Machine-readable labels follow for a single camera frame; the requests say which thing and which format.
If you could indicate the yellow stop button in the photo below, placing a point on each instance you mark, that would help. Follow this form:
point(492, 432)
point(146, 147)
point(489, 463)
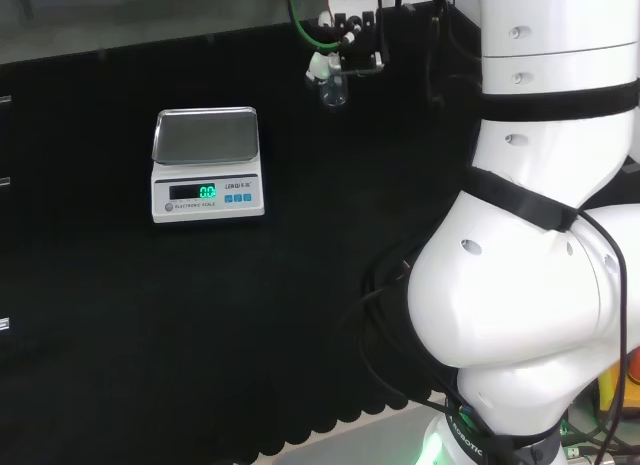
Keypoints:
point(631, 380)

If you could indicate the small clear glass beaker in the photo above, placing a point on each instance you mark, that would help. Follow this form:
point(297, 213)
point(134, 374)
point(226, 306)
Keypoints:
point(334, 92)

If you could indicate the white electronic balance steel pan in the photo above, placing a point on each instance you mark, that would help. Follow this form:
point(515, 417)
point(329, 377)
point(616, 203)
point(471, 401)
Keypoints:
point(207, 165)

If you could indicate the black bench cloth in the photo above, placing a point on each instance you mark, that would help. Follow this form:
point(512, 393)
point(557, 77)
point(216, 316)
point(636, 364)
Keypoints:
point(150, 310)

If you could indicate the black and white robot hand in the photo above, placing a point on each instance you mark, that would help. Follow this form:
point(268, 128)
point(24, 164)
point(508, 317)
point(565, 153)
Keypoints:
point(358, 44)

